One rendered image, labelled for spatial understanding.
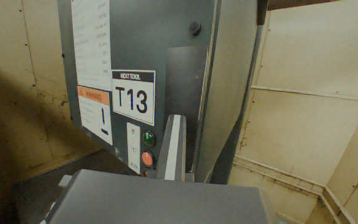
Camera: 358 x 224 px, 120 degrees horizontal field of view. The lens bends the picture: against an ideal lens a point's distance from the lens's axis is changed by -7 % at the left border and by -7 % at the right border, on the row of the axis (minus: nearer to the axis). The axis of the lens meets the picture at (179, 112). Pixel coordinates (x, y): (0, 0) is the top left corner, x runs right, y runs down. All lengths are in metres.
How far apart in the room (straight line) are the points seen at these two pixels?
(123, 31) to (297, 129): 1.20
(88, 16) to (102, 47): 0.08
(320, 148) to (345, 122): 0.23
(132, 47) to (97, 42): 0.10
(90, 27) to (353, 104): 1.35
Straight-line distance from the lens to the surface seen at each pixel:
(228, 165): 0.95
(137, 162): 0.22
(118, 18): 0.22
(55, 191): 1.52
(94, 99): 0.30
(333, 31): 1.26
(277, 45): 1.19
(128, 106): 0.19
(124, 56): 0.20
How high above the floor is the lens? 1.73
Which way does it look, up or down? 15 degrees down
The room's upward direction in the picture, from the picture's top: 5 degrees clockwise
